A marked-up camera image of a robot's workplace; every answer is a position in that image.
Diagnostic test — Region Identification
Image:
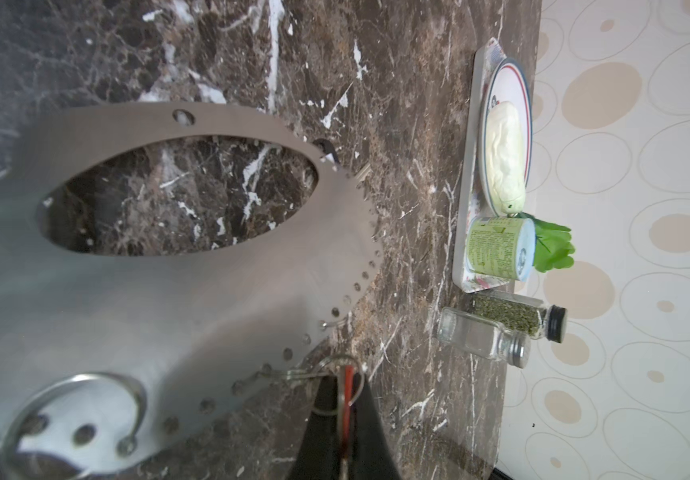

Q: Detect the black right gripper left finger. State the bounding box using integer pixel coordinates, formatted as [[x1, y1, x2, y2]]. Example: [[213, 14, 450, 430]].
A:
[[287, 378, 340, 480]]

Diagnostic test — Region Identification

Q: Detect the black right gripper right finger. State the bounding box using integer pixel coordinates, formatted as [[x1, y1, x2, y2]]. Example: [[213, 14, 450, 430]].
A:
[[347, 374, 401, 480]]

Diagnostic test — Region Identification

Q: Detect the metal keyring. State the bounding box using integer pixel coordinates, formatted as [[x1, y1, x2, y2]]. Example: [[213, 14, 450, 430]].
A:
[[281, 354, 365, 417], [0, 372, 149, 479]]

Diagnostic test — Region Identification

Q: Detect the grey toothed plastic ring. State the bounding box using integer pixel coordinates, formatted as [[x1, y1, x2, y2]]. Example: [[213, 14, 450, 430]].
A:
[[0, 100, 383, 478]]

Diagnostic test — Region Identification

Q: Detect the red key tag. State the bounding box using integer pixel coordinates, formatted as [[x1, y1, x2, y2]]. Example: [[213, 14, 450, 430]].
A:
[[338, 365, 355, 464]]

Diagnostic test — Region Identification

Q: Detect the small clear glass jar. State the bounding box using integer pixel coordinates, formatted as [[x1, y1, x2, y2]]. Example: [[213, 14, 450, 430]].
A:
[[436, 307, 531, 369]]

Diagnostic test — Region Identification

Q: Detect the dark lid glass jar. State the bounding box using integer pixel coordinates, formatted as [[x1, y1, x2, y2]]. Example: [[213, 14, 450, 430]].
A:
[[473, 290, 567, 343]]

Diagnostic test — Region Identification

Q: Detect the green tin can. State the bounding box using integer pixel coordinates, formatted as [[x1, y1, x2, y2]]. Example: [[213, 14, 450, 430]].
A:
[[465, 217, 536, 281]]

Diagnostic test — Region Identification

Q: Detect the floral rectangular tray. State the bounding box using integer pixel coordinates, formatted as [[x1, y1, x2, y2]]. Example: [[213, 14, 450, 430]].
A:
[[452, 37, 533, 293]]

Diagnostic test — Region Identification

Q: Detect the green toy leaf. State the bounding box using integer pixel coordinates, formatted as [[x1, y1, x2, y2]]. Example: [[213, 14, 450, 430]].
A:
[[517, 212, 576, 273]]

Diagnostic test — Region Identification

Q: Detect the pale green toy cabbage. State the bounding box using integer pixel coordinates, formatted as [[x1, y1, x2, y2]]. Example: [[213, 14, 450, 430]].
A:
[[485, 101, 526, 216]]

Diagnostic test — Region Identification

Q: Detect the white plate with red text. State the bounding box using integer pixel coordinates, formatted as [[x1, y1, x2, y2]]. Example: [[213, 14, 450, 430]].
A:
[[478, 58, 533, 217]]

